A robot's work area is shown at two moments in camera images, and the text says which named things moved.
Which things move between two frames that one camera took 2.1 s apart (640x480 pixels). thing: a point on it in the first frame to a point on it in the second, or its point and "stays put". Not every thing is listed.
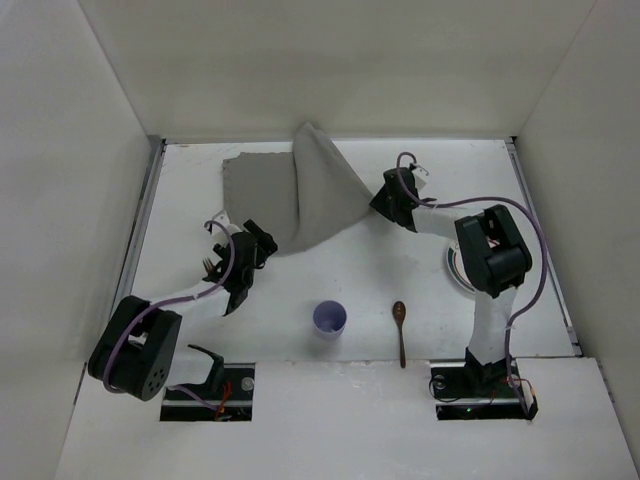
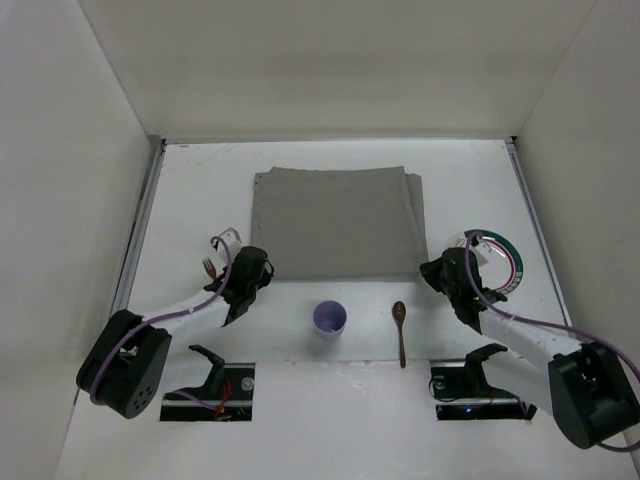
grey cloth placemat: x=303 y=199 to x=340 y=224
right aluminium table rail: x=514 y=153 stays put
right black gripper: x=385 y=203 to x=493 y=296
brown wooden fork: x=210 y=268 stays put
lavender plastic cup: x=329 y=319 stays put
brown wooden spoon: x=399 y=313 stays put
